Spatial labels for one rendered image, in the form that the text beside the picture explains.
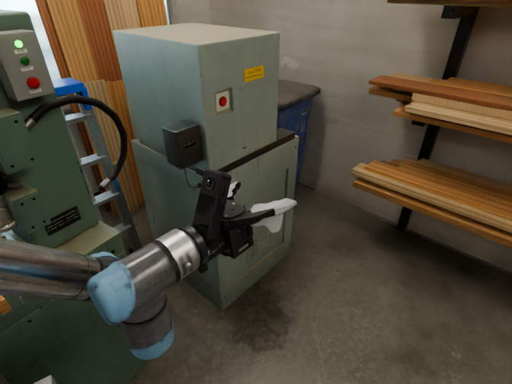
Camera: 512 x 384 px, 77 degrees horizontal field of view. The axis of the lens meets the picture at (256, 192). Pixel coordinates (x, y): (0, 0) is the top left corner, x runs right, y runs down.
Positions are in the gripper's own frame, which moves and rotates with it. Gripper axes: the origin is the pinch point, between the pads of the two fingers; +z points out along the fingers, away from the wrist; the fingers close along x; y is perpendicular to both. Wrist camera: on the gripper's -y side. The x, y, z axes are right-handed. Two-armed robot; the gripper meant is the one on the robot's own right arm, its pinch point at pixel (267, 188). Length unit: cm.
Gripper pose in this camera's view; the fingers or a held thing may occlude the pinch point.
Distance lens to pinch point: 64.6
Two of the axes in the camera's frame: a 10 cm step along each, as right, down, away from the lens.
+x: 7.3, 2.5, -6.4
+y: 1.0, 8.8, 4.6
